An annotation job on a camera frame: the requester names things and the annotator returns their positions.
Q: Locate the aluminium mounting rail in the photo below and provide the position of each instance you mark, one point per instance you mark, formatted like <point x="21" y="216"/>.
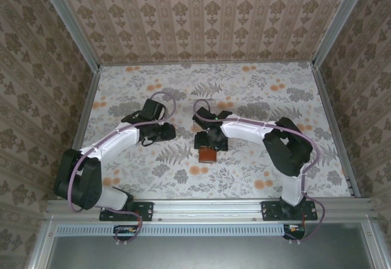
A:
<point x="207" y="209"/>

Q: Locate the floral patterned table cover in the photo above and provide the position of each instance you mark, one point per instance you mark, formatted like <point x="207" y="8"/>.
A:
<point x="244" y="174"/>

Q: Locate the aluminium side rail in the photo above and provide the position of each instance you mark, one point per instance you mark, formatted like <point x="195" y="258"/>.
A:
<point x="85" y="113"/>
<point x="336" y="128"/>

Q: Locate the black power connector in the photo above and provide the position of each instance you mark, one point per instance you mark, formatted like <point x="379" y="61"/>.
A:
<point x="294" y="231"/>
<point x="125" y="232"/>

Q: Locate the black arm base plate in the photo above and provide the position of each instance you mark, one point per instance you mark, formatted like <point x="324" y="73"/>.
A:
<point x="268" y="211"/>
<point x="146" y="211"/>

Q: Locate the grey metal panel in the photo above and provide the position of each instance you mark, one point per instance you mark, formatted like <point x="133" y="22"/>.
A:
<point x="207" y="253"/>

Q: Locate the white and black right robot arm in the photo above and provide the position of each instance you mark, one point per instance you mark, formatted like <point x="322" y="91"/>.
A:
<point x="244" y="131"/>

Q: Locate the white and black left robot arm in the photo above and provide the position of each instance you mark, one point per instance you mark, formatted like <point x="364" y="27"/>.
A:
<point x="119" y="137"/>

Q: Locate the brown leather card holder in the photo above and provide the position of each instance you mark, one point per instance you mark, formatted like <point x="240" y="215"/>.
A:
<point x="207" y="156"/>

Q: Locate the aluminium frame post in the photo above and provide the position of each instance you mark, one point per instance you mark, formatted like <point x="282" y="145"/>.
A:
<point x="73" y="21"/>
<point x="339" y="21"/>

